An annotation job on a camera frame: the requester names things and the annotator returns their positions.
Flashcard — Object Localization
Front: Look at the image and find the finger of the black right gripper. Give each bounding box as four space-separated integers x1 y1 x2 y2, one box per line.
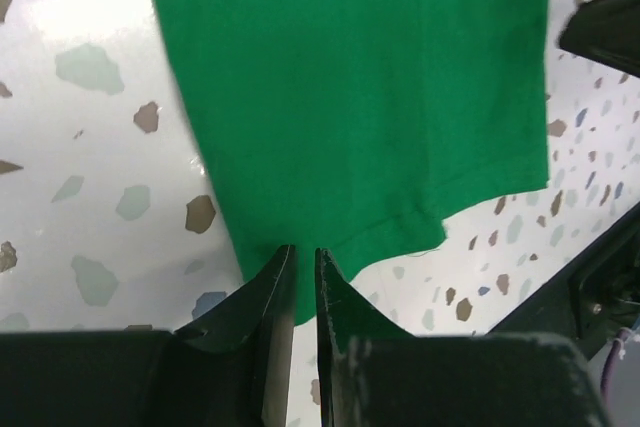
557 0 640 78

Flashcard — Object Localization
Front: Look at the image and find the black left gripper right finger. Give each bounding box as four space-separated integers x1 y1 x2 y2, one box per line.
315 249 612 427

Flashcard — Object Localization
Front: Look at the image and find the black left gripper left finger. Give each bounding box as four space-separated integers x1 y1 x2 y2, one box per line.
1 246 297 426

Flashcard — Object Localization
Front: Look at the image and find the green t shirt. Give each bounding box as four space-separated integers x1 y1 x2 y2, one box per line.
154 0 549 323

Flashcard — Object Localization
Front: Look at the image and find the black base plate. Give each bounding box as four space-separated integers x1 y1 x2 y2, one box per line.
491 206 639 359

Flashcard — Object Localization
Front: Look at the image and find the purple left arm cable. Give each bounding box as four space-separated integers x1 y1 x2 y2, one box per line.
597 326 640 398

